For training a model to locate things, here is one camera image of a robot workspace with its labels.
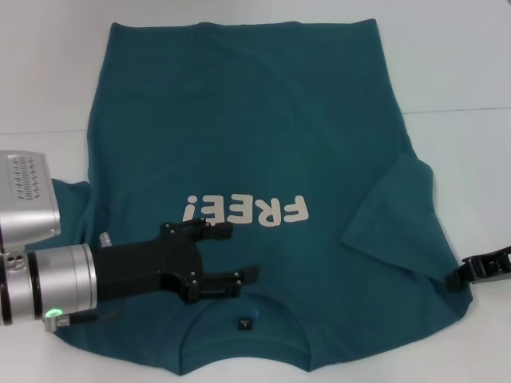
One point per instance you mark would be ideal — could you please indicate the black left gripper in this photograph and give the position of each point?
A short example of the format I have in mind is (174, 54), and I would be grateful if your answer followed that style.
(139, 269)

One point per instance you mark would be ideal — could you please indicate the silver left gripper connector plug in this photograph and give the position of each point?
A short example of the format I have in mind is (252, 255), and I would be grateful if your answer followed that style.
(105, 240)

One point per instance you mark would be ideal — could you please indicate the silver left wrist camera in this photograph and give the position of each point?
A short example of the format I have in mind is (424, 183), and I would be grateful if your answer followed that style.
(28, 211)

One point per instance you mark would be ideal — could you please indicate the teal t-shirt with FREE print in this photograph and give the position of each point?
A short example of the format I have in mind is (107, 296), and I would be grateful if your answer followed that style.
(247, 131)

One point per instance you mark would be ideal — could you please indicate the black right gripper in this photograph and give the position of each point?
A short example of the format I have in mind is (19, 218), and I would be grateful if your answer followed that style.
(503, 263)

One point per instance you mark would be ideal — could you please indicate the left wrist camera mount bracket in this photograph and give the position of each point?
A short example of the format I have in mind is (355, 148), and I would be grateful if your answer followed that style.
(13, 262)

